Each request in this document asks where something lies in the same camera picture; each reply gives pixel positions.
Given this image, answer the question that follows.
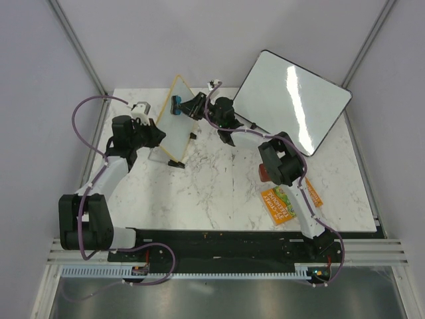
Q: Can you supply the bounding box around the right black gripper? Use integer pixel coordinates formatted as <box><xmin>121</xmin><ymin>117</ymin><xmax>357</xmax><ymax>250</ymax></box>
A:
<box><xmin>175</xmin><ymin>92</ymin><xmax>222</xmax><ymax>128</ymax></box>

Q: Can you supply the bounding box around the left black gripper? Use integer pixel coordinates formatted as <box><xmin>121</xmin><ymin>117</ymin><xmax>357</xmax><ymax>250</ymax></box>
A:
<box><xmin>129</xmin><ymin>118</ymin><xmax>165</xmax><ymax>150</ymax></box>

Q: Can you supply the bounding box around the blue whiteboard eraser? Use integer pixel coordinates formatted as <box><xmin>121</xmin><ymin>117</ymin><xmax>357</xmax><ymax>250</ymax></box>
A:
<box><xmin>171</xmin><ymin>95</ymin><xmax>181</xmax><ymax>116</ymax></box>

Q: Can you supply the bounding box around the yellow framed small whiteboard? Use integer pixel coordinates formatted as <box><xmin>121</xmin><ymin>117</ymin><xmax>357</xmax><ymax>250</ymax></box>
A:
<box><xmin>155</xmin><ymin>74</ymin><xmax>197</xmax><ymax>160</ymax></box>

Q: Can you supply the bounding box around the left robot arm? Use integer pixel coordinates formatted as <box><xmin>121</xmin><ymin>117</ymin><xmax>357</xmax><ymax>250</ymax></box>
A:
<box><xmin>58</xmin><ymin>115</ymin><xmax>166</xmax><ymax>261</ymax></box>

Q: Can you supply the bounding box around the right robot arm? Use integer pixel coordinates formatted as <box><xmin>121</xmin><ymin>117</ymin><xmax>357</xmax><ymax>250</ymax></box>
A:
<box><xmin>171</xmin><ymin>92</ymin><xmax>334</xmax><ymax>262</ymax></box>

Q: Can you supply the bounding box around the black framed large whiteboard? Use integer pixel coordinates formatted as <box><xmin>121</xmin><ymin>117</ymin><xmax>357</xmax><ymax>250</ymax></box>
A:
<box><xmin>234</xmin><ymin>50</ymin><xmax>353</xmax><ymax>157</ymax></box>

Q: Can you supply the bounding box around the red power cube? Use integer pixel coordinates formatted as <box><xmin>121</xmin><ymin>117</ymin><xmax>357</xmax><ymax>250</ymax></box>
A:
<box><xmin>258</xmin><ymin>164</ymin><xmax>270</xmax><ymax>182</ymax></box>

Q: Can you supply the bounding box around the orange treehouse book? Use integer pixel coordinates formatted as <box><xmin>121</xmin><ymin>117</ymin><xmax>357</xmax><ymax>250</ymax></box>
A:
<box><xmin>260</xmin><ymin>178</ymin><xmax>323</xmax><ymax>226</ymax></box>

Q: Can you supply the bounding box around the small whiteboard wire stand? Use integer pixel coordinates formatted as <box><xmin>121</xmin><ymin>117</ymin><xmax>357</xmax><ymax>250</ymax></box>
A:
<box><xmin>147</xmin><ymin>132</ymin><xmax>197</xmax><ymax>169</ymax></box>

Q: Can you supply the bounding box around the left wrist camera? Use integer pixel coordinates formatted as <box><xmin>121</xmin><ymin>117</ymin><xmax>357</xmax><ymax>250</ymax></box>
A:
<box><xmin>130</xmin><ymin>102</ymin><xmax>151</xmax><ymax>120</ymax></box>

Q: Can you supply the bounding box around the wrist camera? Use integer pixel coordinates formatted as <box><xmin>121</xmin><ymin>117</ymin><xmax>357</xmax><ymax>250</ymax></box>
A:
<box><xmin>130</xmin><ymin>102</ymin><xmax>151</xmax><ymax>120</ymax></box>
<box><xmin>207</xmin><ymin>79</ymin><xmax>222</xmax><ymax>91</ymax></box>

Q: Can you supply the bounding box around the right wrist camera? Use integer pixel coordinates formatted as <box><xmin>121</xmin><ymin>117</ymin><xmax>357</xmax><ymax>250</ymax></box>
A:
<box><xmin>207</xmin><ymin>79</ymin><xmax>222</xmax><ymax>91</ymax></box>

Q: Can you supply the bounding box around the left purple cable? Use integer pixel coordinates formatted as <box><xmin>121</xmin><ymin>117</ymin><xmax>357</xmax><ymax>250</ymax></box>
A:
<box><xmin>61</xmin><ymin>95</ymin><xmax>177</xmax><ymax>302</ymax></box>

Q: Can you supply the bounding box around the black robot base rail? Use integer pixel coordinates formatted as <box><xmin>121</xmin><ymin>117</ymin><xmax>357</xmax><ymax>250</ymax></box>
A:
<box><xmin>108</xmin><ymin>229</ymin><xmax>343</xmax><ymax>273</ymax></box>

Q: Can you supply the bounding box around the white slotted cable duct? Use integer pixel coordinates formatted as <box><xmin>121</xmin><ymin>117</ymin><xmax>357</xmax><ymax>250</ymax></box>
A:
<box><xmin>61</xmin><ymin>265</ymin><xmax>311</xmax><ymax>280</ymax></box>

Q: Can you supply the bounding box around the aluminium frame rail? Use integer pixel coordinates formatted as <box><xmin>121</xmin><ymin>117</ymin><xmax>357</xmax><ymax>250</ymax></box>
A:
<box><xmin>47</xmin><ymin>239</ymin><xmax>408</xmax><ymax>266</ymax></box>

